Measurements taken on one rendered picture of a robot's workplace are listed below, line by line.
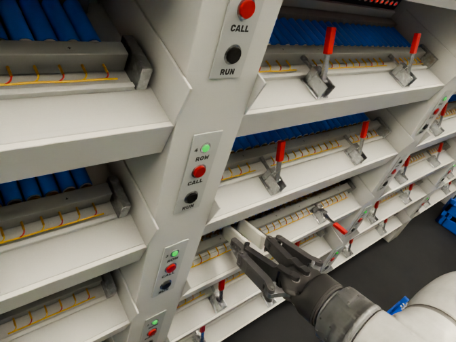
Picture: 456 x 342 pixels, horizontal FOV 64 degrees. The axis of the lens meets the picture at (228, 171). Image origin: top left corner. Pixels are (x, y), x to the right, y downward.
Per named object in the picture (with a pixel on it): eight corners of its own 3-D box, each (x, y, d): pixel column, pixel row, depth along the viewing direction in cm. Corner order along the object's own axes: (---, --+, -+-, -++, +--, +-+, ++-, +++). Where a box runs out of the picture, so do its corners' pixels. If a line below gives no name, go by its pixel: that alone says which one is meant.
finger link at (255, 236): (263, 237, 66) (266, 235, 66) (238, 217, 70) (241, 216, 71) (260, 250, 67) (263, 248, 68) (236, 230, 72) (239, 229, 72)
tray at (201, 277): (351, 214, 105) (374, 197, 98) (172, 305, 67) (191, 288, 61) (311, 159, 112) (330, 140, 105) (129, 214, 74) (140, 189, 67)
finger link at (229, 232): (248, 255, 65) (245, 256, 65) (224, 234, 70) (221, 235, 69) (251, 242, 64) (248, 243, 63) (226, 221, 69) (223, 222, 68)
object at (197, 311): (324, 255, 116) (352, 236, 106) (156, 353, 78) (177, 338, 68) (288, 203, 123) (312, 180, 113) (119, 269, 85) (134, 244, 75)
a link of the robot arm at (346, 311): (355, 327, 46) (318, 296, 50) (336, 373, 50) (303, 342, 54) (391, 298, 52) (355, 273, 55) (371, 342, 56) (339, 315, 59)
